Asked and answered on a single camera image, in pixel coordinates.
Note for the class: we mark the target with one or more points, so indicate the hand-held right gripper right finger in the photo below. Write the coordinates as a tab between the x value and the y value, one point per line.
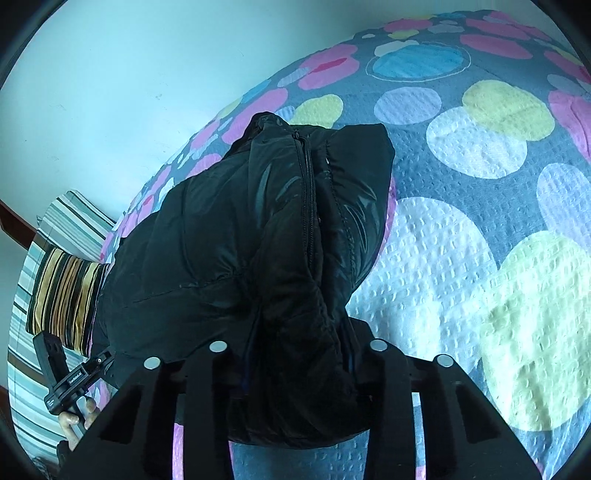
392	383

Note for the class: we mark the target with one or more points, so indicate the striped padded headboard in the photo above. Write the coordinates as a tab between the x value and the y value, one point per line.
32	383

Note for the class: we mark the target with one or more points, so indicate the person's left hand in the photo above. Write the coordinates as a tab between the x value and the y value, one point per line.
74	422

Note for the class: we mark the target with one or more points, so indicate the striped yellow black pillow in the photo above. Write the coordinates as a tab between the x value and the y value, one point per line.
64	295

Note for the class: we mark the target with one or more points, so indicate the bed with polka dot bedspread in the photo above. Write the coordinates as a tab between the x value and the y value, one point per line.
461	230

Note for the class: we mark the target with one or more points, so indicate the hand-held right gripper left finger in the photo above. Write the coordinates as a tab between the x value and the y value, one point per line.
203	383

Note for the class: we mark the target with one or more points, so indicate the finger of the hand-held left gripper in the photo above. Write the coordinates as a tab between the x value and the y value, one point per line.
48	355

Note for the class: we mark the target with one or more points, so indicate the brown wooden door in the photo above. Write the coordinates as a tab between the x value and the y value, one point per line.
14	221

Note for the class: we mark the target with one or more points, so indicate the black puffer jacket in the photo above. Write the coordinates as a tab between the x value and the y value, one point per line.
221	258

